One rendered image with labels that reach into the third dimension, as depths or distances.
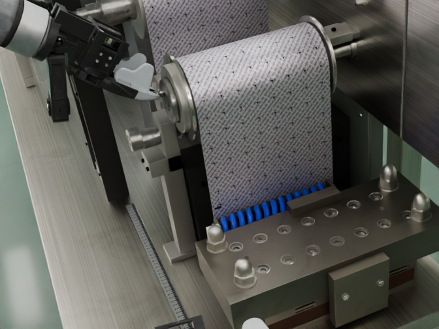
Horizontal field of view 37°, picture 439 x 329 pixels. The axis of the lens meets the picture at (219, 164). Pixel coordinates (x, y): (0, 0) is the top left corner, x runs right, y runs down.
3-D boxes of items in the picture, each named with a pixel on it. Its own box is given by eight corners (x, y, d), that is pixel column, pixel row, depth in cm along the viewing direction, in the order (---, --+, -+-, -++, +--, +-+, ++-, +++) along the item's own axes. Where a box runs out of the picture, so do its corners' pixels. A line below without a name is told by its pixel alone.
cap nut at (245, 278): (230, 277, 103) (227, 256, 101) (251, 269, 104) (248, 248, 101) (239, 292, 100) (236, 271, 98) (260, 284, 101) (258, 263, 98)
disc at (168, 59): (172, 117, 117) (157, 40, 109) (174, 116, 118) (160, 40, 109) (199, 156, 106) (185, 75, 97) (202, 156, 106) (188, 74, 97)
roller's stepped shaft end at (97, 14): (69, 23, 122) (65, 7, 120) (100, 15, 123) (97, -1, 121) (72, 29, 119) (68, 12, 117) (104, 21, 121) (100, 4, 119)
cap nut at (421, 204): (404, 212, 111) (406, 191, 108) (422, 205, 111) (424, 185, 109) (417, 224, 108) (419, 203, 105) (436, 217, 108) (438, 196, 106)
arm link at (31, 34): (4, 55, 92) (-1, 35, 98) (35, 67, 94) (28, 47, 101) (27, 8, 90) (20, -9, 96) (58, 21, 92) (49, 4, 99)
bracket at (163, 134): (161, 249, 130) (130, 118, 113) (191, 239, 132) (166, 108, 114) (168, 265, 126) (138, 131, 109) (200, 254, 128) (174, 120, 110)
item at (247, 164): (214, 222, 116) (200, 135, 106) (332, 181, 122) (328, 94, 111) (215, 224, 116) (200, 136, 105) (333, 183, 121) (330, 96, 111)
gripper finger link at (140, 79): (178, 79, 104) (127, 55, 99) (160, 110, 105) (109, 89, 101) (173, 72, 106) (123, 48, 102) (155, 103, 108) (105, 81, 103)
